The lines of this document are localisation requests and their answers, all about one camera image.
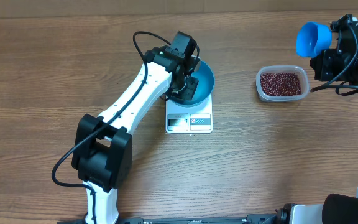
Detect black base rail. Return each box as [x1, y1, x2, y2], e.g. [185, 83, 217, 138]
[57, 213, 279, 224]

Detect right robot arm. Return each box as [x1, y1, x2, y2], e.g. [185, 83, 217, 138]
[270, 14, 358, 223]

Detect white digital kitchen scale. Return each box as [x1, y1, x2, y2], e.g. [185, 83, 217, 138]
[165, 95, 213, 134]

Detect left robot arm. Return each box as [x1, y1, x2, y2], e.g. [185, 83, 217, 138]
[71, 32, 200, 223]

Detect blue plastic measuring scoop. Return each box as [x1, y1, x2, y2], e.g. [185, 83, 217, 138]
[295, 22, 332, 58]

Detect red beans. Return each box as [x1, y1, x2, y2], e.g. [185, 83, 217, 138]
[260, 73, 301, 96]

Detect teal metal bowl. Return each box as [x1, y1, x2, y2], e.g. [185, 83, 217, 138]
[170, 61, 215, 107]

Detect clear plastic food container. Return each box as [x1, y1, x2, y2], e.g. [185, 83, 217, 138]
[256, 65, 310, 103]

